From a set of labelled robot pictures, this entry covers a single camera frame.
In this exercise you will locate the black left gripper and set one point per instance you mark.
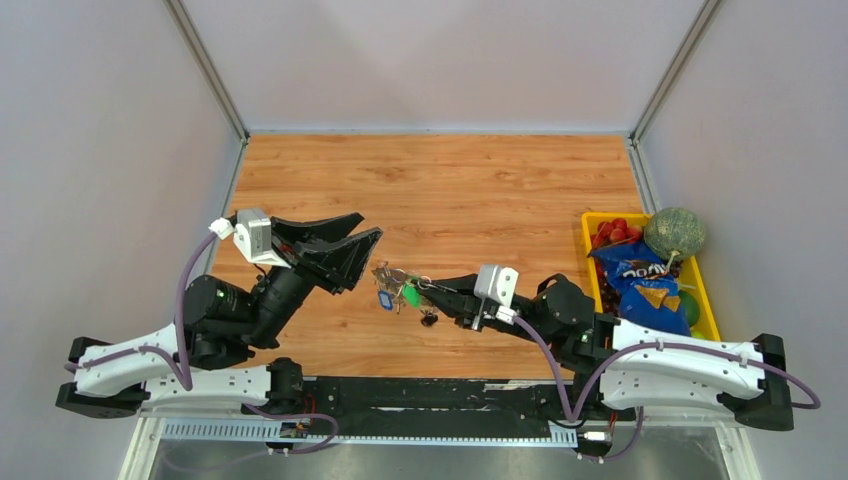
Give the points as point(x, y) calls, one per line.
point(338, 261)

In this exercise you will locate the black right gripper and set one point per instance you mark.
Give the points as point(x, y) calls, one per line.
point(456, 297)

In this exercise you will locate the black key tag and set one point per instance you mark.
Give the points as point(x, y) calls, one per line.
point(429, 319)

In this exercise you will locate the green key tag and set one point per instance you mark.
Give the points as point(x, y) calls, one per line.
point(411, 295)

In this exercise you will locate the blue key tag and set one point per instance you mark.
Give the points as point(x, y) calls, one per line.
point(385, 300)

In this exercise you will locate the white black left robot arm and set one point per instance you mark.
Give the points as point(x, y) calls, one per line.
point(201, 357)

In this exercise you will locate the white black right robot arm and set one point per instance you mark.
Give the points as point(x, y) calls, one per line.
point(603, 364)

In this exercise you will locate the dark grapes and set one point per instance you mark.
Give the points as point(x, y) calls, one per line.
point(610, 297)

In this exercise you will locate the red strawberries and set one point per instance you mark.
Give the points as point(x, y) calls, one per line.
point(615, 232)

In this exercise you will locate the blue chips bag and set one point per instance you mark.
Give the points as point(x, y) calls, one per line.
point(648, 293)

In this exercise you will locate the green melon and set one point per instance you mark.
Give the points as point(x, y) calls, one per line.
point(675, 233)

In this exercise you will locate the green lime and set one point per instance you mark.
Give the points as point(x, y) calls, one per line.
point(690, 308)

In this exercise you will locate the yellow plastic bin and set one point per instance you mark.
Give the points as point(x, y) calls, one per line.
point(689, 273)

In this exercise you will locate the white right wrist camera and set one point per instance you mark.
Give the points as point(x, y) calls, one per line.
point(498, 283)

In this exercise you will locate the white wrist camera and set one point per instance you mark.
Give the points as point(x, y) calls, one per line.
point(251, 233)
point(498, 283)

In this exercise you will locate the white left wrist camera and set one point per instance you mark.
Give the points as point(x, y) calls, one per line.
point(251, 233)

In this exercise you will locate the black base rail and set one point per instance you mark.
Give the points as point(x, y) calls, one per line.
point(423, 407)

